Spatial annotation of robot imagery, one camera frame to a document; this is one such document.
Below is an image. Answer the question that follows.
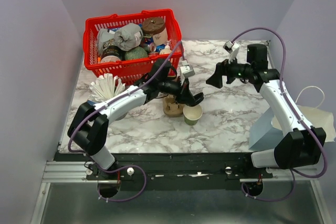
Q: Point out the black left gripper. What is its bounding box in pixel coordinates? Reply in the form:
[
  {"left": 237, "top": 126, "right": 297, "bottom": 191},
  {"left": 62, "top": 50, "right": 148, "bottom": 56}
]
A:
[{"left": 159, "top": 76, "right": 197, "bottom": 105}]

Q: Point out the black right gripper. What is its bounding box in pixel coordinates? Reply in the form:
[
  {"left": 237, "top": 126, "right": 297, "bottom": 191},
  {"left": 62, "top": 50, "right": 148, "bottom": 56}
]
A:
[{"left": 206, "top": 52, "right": 254, "bottom": 88}]

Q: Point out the green paper coffee cup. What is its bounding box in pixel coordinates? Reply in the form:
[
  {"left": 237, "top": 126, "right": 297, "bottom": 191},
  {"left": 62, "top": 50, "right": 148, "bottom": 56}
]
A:
[{"left": 183, "top": 104, "right": 203, "bottom": 125}]

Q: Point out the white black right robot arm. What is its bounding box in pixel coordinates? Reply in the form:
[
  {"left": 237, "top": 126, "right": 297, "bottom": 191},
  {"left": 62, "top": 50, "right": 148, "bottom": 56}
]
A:
[{"left": 206, "top": 41, "right": 326, "bottom": 178}]

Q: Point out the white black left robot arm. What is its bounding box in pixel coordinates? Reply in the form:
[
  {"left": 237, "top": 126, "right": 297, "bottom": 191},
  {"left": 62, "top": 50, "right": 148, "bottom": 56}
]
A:
[{"left": 67, "top": 59, "right": 204, "bottom": 179}]

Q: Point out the white paper takeout bag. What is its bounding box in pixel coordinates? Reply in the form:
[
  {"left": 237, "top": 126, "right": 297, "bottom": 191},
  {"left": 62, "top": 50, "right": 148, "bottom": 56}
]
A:
[{"left": 271, "top": 85, "right": 336, "bottom": 143}]

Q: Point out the brown cardboard cup carrier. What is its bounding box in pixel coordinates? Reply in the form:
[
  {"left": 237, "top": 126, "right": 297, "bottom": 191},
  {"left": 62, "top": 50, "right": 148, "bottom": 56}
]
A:
[{"left": 162, "top": 94, "right": 184, "bottom": 118}]

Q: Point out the small pump lotion bottle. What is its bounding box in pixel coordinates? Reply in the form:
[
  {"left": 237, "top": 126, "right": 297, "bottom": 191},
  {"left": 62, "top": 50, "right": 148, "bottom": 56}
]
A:
[{"left": 159, "top": 40, "right": 172, "bottom": 55}]

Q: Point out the red plastic shopping basket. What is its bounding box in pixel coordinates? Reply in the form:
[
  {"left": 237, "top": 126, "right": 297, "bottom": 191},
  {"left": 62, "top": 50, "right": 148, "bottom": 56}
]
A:
[{"left": 82, "top": 9, "right": 182, "bottom": 85}]

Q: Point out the light blue paper bag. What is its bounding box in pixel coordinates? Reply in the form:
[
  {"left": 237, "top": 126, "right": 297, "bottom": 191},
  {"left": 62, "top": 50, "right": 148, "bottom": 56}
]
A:
[{"left": 248, "top": 108, "right": 283, "bottom": 151}]

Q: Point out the green round sponge ball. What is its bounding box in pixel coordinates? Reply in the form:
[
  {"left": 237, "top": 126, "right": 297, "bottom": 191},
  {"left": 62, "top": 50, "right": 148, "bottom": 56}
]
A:
[{"left": 124, "top": 46, "right": 148, "bottom": 60}]

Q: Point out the brown lidded beige jar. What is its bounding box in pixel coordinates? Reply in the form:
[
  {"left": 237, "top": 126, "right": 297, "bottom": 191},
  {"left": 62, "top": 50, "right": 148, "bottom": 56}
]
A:
[{"left": 142, "top": 17, "right": 168, "bottom": 46}]

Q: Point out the white paper straws bundle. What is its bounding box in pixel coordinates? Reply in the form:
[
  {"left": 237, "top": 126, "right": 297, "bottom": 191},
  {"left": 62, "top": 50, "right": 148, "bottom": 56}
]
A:
[{"left": 89, "top": 73, "right": 126, "bottom": 103}]

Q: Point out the grey rolled cloth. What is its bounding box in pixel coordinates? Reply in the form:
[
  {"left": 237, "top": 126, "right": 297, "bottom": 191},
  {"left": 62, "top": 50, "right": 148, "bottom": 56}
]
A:
[{"left": 113, "top": 23, "right": 143, "bottom": 51}]

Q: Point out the dark labelled snack bag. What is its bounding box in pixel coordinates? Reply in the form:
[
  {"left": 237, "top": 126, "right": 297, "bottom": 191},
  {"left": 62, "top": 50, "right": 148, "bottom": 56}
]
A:
[{"left": 97, "top": 28, "right": 123, "bottom": 63}]

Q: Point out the blue napkin box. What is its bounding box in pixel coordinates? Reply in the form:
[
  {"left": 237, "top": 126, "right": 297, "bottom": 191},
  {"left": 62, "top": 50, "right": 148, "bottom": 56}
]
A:
[{"left": 87, "top": 100, "right": 96, "bottom": 106}]

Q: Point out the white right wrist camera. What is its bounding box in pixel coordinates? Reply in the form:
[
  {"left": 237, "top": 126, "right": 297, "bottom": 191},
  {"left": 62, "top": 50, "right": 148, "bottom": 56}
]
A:
[{"left": 223, "top": 41, "right": 240, "bottom": 63}]

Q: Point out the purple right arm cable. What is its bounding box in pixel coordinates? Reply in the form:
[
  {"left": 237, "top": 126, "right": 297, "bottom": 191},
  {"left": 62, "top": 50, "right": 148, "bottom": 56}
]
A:
[{"left": 232, "top": 27, "right": 329, "bottom": 202}]

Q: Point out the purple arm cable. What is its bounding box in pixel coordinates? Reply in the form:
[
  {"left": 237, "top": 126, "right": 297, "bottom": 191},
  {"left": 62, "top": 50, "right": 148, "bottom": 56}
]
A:
[
  {"left": 67, "top": 40, "right": 186, "bottom": 203},
  {"left": 232, "top": 27, "right": 329, "bottom": 202}
]

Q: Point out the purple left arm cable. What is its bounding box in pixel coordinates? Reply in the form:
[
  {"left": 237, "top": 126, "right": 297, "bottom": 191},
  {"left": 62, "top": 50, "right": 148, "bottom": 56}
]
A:
[{"left": 67, "top": 40, "right": 186, "bottom": 203}]

